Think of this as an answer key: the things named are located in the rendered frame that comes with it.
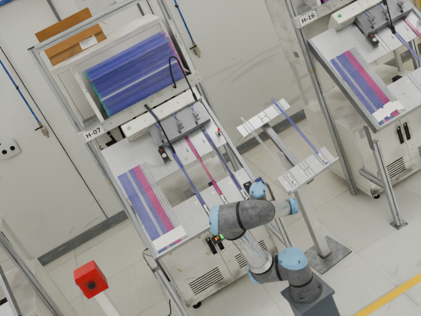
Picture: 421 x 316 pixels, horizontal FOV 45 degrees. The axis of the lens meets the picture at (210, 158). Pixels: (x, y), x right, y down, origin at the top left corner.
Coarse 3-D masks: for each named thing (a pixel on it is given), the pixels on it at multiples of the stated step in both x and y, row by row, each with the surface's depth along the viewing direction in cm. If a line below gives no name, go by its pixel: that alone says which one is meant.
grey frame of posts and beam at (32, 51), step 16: (160, 0) 280; (32, 48) 267; (192, 64) 297; (48, 80) 275; (192, 80) 297; (64, 96) 283; (160, 96) 294; (208, 96) 307; (128, 112) 291; (80, 128) 288; (112, 128) 291; (224, 144) 321; (96, 160) 298; (288, 240) 300; (160, 272) 278; (176, 304) 288
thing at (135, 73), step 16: (160, 32) 289; (128, 48) 287; (144, 48) 279; (160, 48) 282; (112, 64) 277; (128, 64) 280; (144, 64) 282; (160, 64) 285; (176, 64) 288; (96, 80) 277; (112, 80) 280; (128, 80) 283; (144, 80) 285; (160, 80) 288; (176, 80) 291; (112, 96) 282; (128, 96) 285; (144, 96) 288; (112, 112) 285
